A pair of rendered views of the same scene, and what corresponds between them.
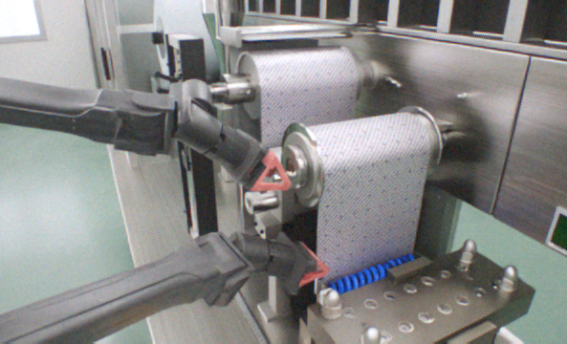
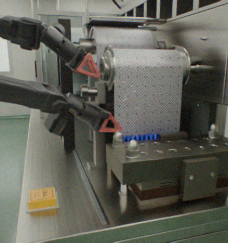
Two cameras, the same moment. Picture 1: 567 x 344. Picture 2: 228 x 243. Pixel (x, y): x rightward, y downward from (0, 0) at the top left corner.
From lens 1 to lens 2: 37 cm
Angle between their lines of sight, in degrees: 15
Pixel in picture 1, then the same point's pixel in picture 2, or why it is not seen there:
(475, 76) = (209, 25)
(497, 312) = (222, 154)
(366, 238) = (145, 114)
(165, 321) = (33, 165)
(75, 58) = not seen: hidden behind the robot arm
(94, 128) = (1, 29)
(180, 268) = (27, 83)
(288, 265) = (94, 114)
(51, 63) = not seen: hidden behind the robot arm
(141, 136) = (23, 35)
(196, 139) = (49, 39)
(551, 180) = not seen: outside the picture
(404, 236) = (171, 120)
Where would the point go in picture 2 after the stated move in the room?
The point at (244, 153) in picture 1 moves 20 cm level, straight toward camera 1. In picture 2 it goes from (74, 52) to (55, 48)
